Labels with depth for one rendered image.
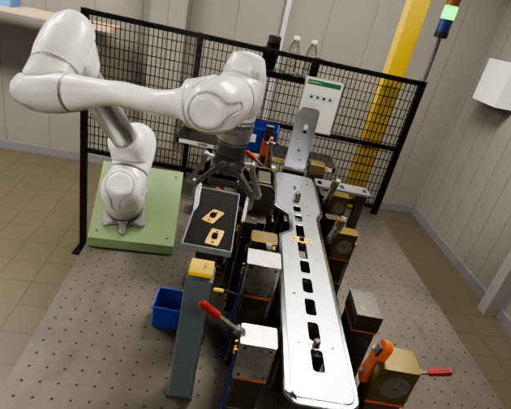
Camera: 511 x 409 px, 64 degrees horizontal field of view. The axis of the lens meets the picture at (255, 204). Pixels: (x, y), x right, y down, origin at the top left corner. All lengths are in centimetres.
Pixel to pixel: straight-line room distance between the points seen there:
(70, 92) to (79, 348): 78
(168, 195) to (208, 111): 116
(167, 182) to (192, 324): 95
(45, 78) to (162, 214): 88
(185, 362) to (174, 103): 71
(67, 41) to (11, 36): 309
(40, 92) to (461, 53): 388
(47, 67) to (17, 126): 335
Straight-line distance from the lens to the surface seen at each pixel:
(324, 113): 244
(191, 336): 116
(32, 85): 124
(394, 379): 113
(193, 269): 103
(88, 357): 145
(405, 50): 251
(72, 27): 132
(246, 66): 95
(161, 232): 186
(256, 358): 105
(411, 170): 466
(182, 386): 131
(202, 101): 78
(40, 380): 141
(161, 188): 192
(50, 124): 444
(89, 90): 115
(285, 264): 141
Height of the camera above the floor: 178
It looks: 27 degrees down
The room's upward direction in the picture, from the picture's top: 13 degrees clockwise
